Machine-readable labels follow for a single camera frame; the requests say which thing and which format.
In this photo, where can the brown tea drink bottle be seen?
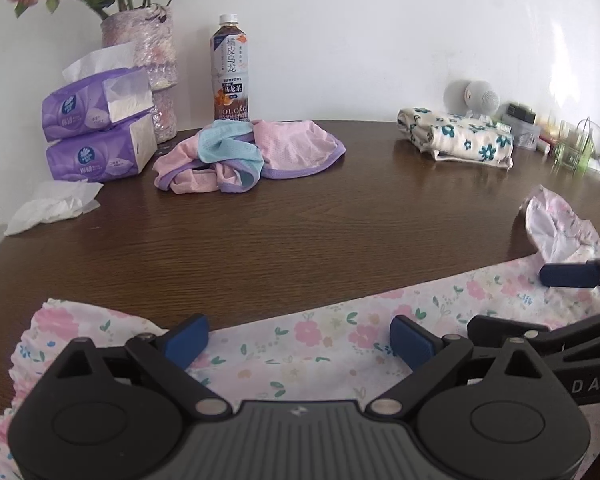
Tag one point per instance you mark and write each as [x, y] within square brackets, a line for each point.
[229, 70]

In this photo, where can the pink purple blue garment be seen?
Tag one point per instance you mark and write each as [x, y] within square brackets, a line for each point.
[232, 157]

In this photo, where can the white round speaker toy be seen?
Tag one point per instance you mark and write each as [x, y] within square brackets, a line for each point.
[472, 98]

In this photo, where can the pink floral baby dress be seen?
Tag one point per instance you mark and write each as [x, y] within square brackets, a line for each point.
[342, 349]

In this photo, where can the pink lace flower vase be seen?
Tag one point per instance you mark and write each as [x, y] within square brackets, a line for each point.
[150, 31]

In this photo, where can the small white floral tin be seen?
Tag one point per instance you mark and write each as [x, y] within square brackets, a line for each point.
[524, 130]

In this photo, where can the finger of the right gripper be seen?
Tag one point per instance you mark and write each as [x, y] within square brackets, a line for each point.
[488, 334]
[574, 275]

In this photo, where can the folded cream floral cloth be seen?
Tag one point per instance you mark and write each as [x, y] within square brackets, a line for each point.
[456, 137]

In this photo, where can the purple tissue pack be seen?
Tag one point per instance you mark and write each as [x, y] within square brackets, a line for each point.
[102, 89]
[117, 153]

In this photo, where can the upper purple tissue pack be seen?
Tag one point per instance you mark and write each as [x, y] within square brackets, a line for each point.
[102, 89]

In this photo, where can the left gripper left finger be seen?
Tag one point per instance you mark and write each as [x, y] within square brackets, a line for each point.
[178, 347]

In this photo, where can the lower purple tissue pack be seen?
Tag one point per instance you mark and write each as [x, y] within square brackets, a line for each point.
[117, 153]

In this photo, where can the crumpled white tissue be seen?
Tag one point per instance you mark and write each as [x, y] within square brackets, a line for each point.
[55, 201]

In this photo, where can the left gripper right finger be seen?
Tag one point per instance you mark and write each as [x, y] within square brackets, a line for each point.
[416, 346]

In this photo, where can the clear cosmetics organizer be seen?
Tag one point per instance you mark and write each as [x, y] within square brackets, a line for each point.
[571, 147]

